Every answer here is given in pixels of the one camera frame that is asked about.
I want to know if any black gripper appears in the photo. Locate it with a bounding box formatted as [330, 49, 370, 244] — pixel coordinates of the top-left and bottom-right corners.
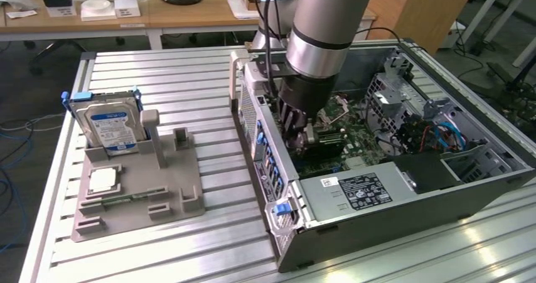
[276, 74, 338, 117]

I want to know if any metal socket cover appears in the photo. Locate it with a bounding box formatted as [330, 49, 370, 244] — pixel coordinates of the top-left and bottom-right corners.
[320, 94, 358, 124]

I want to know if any green motherboard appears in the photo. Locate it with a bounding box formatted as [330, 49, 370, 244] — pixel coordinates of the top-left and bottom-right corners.
[267, 91, 399, 179]

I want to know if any silver perforated drive cage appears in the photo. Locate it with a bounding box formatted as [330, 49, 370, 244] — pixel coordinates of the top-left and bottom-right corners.
[363, 72, 427, 141]

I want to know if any white paper stack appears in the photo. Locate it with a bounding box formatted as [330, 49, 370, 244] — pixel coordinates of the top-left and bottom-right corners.
[226, 0, 263, 20]

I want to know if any grey power supply unit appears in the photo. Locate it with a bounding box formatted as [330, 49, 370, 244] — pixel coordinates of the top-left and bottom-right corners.
[298, 162, 420, 224]

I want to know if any wooden cabinet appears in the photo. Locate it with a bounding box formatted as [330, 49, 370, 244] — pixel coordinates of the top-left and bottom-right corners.
[363, 0, 482, 53]

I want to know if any wooden desk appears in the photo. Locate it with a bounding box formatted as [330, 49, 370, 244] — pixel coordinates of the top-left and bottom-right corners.
[0, 0, 378, 50]

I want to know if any dark grey open PC case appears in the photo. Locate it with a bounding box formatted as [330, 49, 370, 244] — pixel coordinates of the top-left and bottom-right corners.
[228, 38, 536, 274]

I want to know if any hard disk with blue carrier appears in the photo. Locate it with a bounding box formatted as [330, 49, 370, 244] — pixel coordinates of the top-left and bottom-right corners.
[60, 87, 146, 157]

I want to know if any plain white box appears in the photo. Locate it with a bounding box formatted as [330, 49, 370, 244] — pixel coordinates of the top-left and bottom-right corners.
[112, 0, 142, 19]

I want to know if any green RAM stick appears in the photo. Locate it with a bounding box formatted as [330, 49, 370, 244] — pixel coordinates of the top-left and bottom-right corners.
[100, 194, 151, 205]

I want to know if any grey parts rack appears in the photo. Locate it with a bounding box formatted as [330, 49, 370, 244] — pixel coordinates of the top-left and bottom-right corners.
[71, 109, 207, 243]

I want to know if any silver CPU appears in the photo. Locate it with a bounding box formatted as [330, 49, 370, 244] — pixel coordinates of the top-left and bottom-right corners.
[88, 168, 119, 192]

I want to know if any white box with black top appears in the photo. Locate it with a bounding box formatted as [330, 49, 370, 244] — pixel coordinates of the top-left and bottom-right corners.
[42, 0, 79, 18]

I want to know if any white paper slip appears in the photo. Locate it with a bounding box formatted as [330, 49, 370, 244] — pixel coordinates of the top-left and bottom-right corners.
[6, 9, 39, 19]

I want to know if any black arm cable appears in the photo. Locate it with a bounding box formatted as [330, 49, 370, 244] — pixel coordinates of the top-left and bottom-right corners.
[252, 0, 287, 99]

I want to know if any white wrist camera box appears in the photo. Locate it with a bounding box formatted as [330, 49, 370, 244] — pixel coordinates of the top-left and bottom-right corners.
[244, 61, 280, 86]

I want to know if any black power cable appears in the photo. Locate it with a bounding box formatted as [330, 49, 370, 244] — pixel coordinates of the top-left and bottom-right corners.
[355, 27, 416, 46]

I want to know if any red wire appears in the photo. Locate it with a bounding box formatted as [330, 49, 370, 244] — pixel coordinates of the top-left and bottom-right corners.
[420, 125, 440, 152]

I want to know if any blue wire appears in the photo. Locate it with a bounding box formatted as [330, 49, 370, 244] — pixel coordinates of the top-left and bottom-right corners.
[435, 122, 467, 152]

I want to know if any white table leg frame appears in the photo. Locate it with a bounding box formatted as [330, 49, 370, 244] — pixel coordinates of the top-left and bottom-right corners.
[456, 0, 536, 67]

